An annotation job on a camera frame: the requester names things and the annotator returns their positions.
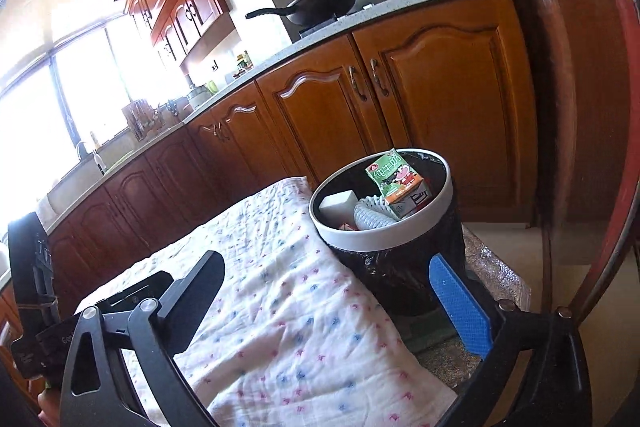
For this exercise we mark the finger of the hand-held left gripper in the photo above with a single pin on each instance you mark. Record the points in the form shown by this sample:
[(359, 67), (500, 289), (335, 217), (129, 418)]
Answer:
[(125, 289)]

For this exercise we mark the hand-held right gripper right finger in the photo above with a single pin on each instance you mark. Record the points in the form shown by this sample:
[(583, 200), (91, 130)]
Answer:
[(460, 307)]

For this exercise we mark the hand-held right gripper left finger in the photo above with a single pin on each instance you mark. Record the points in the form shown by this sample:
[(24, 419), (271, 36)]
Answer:
[(195, 297)]

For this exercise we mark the black bin liner bag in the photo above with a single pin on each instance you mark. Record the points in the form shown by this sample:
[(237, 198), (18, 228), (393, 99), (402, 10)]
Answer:
[(400, 277)]

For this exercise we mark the white round trash bin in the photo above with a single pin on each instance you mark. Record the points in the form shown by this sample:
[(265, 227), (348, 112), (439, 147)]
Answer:
[(395, 232)]

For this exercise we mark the white foam fruit net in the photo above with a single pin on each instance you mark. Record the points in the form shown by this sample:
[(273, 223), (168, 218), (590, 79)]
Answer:
[(372, 217)]

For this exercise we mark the red snack wrapper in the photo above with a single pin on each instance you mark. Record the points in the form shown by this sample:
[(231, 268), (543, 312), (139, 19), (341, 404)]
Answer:
[(346, 225)]

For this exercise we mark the green milk carton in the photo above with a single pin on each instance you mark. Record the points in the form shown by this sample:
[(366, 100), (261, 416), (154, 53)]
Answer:
[(395, 182)]

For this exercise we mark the white foam block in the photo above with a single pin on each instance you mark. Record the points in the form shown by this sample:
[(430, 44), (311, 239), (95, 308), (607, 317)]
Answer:
[(337, 204)]

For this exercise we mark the dark wooden cabinet door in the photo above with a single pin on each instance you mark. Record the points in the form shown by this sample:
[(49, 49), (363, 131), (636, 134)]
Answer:
[(80, 257), (140, 212), (180, 187)]

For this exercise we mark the white dotted cloth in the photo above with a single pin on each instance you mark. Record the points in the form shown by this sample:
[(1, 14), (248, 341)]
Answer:
[(280, 307)]

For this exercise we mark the white sink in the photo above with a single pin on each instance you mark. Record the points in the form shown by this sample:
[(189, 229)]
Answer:
[(75, 189)]

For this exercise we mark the chrome sink faucet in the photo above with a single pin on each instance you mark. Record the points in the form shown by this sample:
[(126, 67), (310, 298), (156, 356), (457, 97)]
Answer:
[(95, 157)]

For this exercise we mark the scroll-top wooden cabinet door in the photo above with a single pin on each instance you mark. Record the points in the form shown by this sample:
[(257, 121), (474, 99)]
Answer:
[(250, 147)]

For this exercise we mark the wooden knife block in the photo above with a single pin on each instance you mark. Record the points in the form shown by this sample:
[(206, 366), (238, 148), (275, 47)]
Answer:
[(142, 119)]

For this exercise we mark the grey lidded pot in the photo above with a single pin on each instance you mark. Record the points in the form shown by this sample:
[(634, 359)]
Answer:
[(196, 97)]

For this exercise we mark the wide arched wooden cabinet door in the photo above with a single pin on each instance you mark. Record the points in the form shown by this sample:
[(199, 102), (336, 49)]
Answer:
[(450, 107), (320, 117)]

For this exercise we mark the kitchen window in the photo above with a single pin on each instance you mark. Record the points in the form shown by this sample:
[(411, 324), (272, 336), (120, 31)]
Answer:
[(90, 87)]

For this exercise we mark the small green cup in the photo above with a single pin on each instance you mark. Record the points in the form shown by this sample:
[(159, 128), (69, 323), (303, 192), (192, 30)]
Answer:
[(211, 86)]

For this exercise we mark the jars on counter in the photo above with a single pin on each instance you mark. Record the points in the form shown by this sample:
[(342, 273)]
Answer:
[(243, 62)]

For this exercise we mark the black induction stove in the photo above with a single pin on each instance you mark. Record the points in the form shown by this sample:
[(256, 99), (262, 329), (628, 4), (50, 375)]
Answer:
[(325, 27)]

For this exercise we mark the black wok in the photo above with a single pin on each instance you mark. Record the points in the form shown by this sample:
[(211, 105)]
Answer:
[(325, 2)]

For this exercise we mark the glass door with red frame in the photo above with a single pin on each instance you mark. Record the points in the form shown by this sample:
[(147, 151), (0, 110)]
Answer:
[(585, 107)]

